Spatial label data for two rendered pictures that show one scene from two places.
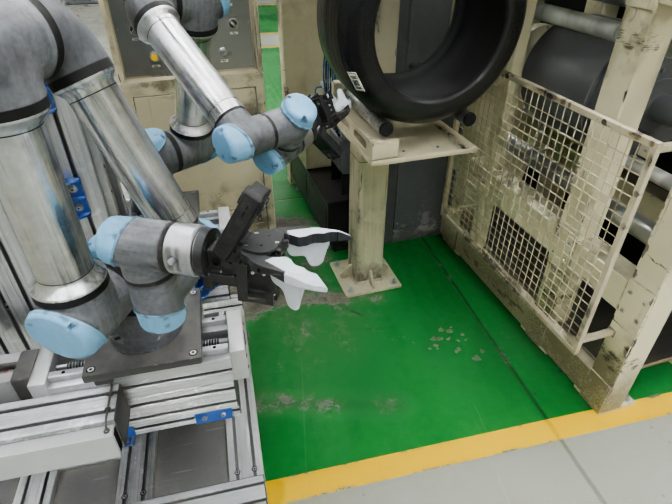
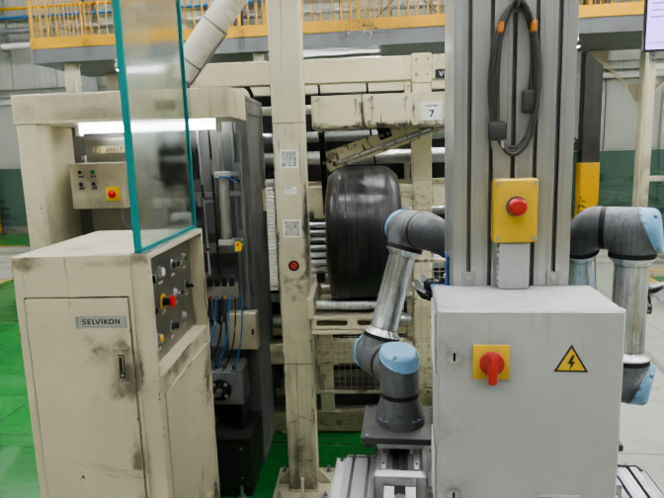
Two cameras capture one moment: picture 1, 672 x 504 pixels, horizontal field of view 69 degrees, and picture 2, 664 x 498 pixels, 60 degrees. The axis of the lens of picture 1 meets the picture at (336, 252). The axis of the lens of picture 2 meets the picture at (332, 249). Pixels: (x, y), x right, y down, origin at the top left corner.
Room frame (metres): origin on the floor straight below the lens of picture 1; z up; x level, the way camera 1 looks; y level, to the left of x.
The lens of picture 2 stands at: (0.84, 2.11, 1.53)
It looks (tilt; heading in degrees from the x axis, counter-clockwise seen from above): 10 degrees down; 290
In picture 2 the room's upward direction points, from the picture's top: 2 degrees counter-clockwise
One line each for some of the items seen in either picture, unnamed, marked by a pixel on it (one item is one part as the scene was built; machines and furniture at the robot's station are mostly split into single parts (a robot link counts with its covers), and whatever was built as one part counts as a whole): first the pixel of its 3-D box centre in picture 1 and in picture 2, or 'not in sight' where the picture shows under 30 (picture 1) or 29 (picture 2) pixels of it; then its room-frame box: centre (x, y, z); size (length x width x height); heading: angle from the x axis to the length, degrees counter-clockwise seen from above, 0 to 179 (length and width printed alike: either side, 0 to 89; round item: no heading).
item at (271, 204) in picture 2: not in sight; (273, 234); (1.93, -0.08, 1.19); 0.05 x 0.04 x 0.48; 107
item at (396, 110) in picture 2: not in sight; (377, 112); (1.58, -0.55, 1.71); 0.61 x 0.25 x 0.15; 17
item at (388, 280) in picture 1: (364, 272); (304, 481); (1.85, -0.14, 0.02); 0.27 x 0.27 x 0.04; 17
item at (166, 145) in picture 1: (149, 157); (397, 368); (1.24, 0.51, 0.88); 0.13 x 0.12 x 0.14; 136
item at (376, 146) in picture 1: (365, 129); (355, 319); (1.57, -0.10, 0.84); 0.36 x 0.09 x 0.06; 17
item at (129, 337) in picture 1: (141, 309); not in sight; (0.75, 0.40, 0.77); 0.15 x 0.15 x 0.10
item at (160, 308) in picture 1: (162, 289); not in sight; (0.61, 0.28, 0.94); 0.11 x 0.08 x 0.11; 168
